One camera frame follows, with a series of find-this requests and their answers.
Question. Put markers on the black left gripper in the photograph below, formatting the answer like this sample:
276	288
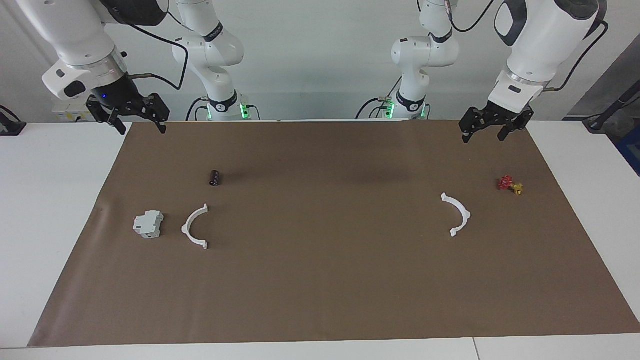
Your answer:
505	117

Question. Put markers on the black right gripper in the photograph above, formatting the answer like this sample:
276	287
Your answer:
120	97

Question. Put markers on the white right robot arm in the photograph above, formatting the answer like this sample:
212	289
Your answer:
75	35

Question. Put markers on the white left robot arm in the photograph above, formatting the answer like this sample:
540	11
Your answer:
540	40

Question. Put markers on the white power strip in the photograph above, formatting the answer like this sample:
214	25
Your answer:
67	116

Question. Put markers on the black cylindrical capacitor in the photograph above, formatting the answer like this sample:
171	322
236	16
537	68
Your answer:
215	178

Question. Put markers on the white circuit breaker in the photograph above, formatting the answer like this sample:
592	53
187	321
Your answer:
148	224

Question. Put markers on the black stand pole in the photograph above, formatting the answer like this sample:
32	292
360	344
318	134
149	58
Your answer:
612	107

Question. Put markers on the grey partition panel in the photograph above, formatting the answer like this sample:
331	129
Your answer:
620	80

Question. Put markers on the blue box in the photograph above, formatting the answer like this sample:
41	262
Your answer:
631	150

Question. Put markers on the brown table mat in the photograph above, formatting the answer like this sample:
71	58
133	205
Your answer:
320	280

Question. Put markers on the black clamp mount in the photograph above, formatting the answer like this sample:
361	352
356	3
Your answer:
10	127

